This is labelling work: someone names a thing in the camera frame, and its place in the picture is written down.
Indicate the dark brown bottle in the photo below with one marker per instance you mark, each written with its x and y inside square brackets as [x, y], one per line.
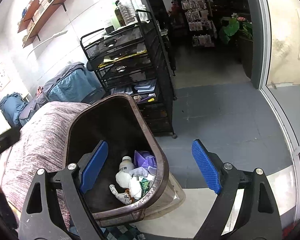
[119, 15]

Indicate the blue grey massage bed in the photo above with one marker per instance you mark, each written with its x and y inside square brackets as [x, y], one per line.
[74, 83]

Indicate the blue cloth pile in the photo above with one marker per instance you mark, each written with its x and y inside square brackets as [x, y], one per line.
[11, 107]

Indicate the clear ribbed plastic bottle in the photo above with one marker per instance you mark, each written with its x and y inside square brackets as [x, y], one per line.
[127, 10]

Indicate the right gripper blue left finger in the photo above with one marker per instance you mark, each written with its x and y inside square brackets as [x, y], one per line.
[90, 166]

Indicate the black metal trolley rack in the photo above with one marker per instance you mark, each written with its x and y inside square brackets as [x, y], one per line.
[132, 60]

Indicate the white orange plastic bottle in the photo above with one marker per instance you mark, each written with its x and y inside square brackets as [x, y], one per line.
[123, 175]

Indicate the green clear plastic wrapper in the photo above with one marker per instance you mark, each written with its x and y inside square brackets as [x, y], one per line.
[145, 185]

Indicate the green potted plant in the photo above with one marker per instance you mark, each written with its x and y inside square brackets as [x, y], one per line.
[238, 25]

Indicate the purple plastic bag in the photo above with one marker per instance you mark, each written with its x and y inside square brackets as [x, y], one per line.
[146, 160]

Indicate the dark brown trash bin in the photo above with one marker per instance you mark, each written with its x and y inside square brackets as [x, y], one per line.
[117, 120]

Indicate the purple striped bed cover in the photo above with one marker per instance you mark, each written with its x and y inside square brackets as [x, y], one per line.
[41, 145]

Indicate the wooden wall shelf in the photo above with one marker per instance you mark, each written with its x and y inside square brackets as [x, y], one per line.
[35, 16]

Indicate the wall poster red print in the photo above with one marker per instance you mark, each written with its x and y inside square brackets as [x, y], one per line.
[4, 78]

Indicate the green pump bottle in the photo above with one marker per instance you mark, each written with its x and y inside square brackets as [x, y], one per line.
[114, 22]

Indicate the white plastic bag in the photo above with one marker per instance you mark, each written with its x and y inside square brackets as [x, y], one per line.
[133, 193]

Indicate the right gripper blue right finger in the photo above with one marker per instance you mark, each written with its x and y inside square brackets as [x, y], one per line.
[205, 162]

